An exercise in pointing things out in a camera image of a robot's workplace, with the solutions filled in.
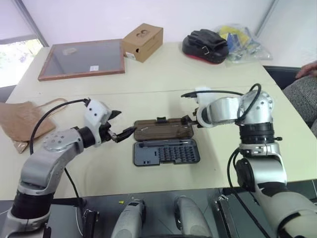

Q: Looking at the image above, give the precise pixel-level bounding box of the slim dark pen-shaped item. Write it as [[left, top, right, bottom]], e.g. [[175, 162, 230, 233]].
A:
[[135, 125, 194, 135]]

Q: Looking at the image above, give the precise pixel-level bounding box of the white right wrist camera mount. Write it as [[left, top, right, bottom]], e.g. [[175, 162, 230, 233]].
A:
[[194, 86, 214, 129]]

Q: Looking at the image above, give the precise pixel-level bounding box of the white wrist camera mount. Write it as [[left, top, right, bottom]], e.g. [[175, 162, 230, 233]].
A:
[[194, 86, 214, 129], [84, 99, 113, 148]]

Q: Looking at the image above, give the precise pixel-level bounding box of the black metal case with latch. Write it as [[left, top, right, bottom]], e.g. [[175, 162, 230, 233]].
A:
[[214, 187, 276, 238]]

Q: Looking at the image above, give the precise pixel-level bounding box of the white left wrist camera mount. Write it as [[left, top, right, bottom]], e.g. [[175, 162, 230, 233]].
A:
[[84, 99, 113, 148]]

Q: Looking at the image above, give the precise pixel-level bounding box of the clear plastic bag with packets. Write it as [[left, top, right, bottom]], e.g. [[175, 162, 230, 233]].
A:
[[214, 23, 273, 65]]

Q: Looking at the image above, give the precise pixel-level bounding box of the wooden framed glass panel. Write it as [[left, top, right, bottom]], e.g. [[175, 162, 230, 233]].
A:
[[37, 39, 126, 82]]

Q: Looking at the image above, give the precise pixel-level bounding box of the black and red boxing pad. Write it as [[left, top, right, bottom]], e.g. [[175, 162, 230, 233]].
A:
[[182, 29, 230, 65]]

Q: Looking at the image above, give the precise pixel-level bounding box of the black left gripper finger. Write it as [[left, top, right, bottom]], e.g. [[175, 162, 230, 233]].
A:
[[115, 126, 137, 144], [108, 110, 123, 122]]

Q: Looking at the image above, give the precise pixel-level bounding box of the silver rounded robot leg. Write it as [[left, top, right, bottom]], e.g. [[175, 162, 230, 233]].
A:
[[173, 195, 214, 238], [110, 198, 150, 238]]

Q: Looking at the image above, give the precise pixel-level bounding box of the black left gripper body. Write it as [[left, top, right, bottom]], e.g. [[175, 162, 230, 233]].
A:
[[99, 120, 117, 144]]

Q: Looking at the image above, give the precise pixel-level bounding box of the grey window frame post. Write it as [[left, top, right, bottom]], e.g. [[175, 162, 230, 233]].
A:
[[13, 0, 50, 48]]

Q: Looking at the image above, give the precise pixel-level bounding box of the bystander bare hand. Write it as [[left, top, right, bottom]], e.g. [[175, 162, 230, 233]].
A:
[[295, 61, 317, 80]]

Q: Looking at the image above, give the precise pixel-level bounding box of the slim black screwdriver handle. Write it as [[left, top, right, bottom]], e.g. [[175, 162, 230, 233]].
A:
[[138, 140, 193, 148]]

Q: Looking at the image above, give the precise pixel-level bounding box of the dark screwdriver bit case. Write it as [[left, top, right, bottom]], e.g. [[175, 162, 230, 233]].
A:
[[132, 116, 200, 167]]

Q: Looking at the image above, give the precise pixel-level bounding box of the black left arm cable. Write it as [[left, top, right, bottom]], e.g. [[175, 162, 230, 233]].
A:
[[29, 98, 87, 209]]

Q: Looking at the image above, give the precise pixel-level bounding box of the grey metal wall post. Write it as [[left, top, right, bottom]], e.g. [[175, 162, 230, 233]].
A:
[[255, 0, 276, 38]]

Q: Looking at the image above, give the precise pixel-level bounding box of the brown cardboard box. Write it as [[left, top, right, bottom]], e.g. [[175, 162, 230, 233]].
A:
[[121, 23, 164, 63]]

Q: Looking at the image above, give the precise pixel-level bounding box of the black equipment box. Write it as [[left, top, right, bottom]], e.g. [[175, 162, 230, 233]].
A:
[[44, 198, 100, 238]]

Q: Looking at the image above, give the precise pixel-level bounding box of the white roller blind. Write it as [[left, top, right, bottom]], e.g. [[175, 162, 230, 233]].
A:
[[0, 0, 35, 41]]

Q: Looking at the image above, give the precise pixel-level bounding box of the brown paper bag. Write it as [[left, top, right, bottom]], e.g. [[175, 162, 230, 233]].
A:
[[0, 98, 69, 155]]

